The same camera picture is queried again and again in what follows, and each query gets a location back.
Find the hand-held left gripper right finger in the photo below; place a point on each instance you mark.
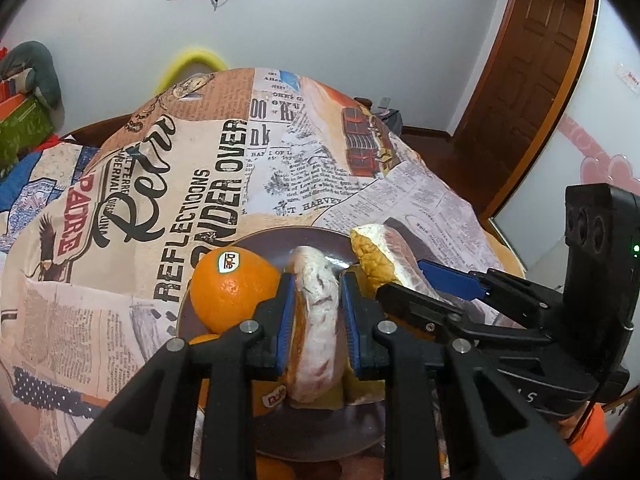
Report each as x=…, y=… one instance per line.
x=350, y=325

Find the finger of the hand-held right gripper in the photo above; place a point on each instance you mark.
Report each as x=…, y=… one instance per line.
x=450, y=277
x=425, y=310

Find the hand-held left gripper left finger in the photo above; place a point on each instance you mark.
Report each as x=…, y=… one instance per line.
x=285, y=330

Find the white pomelo peel piece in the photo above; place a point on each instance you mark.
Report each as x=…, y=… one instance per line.
x=317, y=320

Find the yellow pomelo peel wedge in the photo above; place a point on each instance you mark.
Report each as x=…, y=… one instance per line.
x=385, y=255

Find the small tangerine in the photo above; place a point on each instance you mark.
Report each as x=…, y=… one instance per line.
x=205, y=339

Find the dark purple plate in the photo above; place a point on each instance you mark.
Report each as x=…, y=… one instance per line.
x=310, y=435

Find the white heart-print sliding door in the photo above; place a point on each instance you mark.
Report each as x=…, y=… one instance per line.
x=575, y=150

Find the dark bag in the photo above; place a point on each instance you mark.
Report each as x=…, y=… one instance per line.
x=392, y=120

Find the newspaper-print blanket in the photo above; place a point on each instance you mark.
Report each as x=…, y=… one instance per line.
x=200, y=170

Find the red white door sticker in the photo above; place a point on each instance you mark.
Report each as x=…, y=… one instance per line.
x=629, y=77

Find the brown wooden door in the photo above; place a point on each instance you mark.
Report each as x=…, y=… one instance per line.
x=530, y=85

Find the yellow foam tube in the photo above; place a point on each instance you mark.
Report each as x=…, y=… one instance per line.
x=192, y=57

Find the blue patchwork blanket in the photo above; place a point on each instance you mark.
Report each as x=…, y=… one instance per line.
x=30, y=180

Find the orange cardboard box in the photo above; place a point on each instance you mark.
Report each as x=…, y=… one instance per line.
x=10, y=102

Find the grey plush toy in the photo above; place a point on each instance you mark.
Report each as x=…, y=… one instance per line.
x=37, y=70

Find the wall socket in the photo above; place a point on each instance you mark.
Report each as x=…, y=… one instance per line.
x=384, y=102

